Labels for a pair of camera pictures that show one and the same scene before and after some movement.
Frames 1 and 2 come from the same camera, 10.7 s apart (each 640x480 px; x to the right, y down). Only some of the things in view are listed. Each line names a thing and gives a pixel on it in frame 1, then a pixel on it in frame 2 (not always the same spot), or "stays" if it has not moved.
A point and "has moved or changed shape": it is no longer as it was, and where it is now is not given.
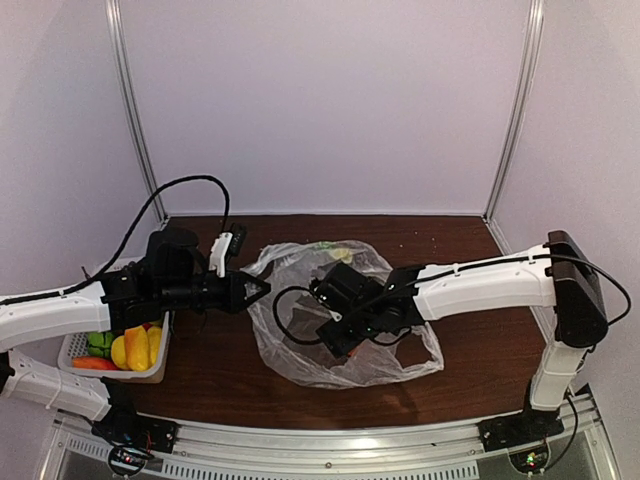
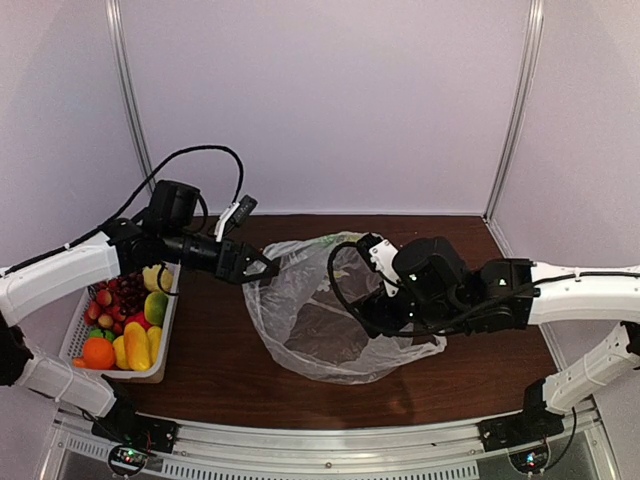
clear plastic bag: [285, 319] has moved or changed shape
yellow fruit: [154, 337] stays
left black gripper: [265, 286] to [229, 266]
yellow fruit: [118, 352] stays
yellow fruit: [137, 348] stays
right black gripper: [340, 343] to [376, 312]
